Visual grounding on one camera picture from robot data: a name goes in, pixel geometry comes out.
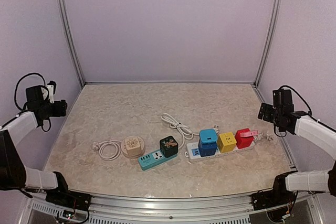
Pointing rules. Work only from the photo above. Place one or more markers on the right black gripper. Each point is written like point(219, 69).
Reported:
point(266, 116)

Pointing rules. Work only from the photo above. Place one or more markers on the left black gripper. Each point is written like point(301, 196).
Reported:
point(61, 107)

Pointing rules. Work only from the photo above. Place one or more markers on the pink plug adapter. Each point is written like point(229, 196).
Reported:
point(244, 133)

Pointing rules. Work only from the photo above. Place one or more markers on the red cube socket adapter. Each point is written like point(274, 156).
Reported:
point(243, 142)

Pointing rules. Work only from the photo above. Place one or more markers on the yellow cube socket adapter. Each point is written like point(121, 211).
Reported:
point(226, 142)

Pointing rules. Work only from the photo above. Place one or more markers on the light blue adapter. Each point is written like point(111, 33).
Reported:
point(208, 136)

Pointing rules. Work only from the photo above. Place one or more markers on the beige cube socket adapter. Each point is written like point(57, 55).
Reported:
point(132, 145)

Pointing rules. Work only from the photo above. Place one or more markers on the white multicolour power strip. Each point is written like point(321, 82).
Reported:
point(192, 152)

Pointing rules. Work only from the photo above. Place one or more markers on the dark green cube adapter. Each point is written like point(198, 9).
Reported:
point(168, 146)

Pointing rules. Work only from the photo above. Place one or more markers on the teal power strip with cord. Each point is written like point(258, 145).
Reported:
point(156, 158)

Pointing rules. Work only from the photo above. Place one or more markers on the dark blue cube socket adapter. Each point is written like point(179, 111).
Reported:
point(207, 149)

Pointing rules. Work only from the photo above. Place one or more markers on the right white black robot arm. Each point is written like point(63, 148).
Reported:
point(290, 113)

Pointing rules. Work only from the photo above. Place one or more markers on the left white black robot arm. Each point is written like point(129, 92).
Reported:
point(40, 106)

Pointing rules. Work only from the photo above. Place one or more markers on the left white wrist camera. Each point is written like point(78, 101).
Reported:
point(49, 91)

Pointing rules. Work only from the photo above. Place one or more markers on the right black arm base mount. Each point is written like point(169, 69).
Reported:
point(277, 196)

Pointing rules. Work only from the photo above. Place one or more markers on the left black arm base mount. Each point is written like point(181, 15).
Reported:
point(62, 196)

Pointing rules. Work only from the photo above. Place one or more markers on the aluminium front frame rail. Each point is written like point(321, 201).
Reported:
point(218, 209)

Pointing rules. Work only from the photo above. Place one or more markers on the left aluminium corner post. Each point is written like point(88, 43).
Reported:
point(70, 42)

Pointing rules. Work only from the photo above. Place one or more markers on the aluminium corner post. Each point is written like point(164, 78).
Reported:
point(268, 42)
point(70, 42)

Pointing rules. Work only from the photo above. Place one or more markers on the right aluminium corner post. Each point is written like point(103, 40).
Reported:
point(268, 42)

